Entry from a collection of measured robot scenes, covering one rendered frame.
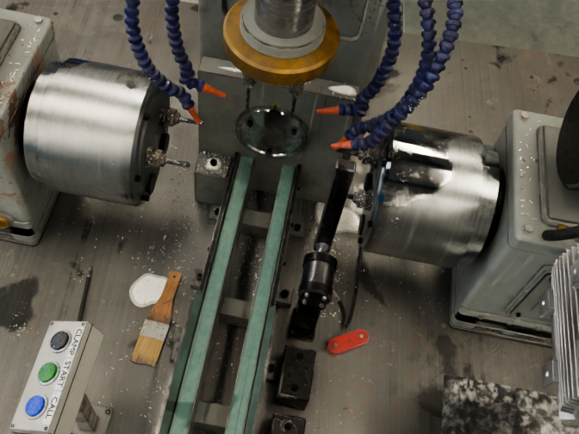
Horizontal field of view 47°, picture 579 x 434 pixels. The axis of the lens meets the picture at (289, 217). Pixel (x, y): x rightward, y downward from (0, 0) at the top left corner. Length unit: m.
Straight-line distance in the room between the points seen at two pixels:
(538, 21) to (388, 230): 2.42
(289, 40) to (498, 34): 2.37
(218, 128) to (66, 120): 0.32
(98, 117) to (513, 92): 1.12
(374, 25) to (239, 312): 0.60
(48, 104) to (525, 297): 0.90
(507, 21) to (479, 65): 1.50
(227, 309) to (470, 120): 0.82
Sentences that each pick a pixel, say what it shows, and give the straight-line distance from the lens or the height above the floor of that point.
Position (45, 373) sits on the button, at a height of 1.07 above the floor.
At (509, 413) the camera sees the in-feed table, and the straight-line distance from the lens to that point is 1.28.
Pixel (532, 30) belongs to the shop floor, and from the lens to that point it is 3.42.
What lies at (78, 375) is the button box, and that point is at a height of 1.06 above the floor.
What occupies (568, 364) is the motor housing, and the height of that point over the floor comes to 1.32.
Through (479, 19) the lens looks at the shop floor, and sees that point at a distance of 3.36.
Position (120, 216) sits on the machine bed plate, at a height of 0.80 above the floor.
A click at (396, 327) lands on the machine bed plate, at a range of 1.40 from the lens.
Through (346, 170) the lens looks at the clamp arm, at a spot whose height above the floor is 1.25.
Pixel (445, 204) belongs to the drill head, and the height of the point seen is 1.13.
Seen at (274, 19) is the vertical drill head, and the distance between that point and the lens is 1.00.
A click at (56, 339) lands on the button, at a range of 1.07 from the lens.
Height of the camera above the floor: 2.05
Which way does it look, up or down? 58 degrees down
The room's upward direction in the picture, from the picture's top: 11 degrees clockwise
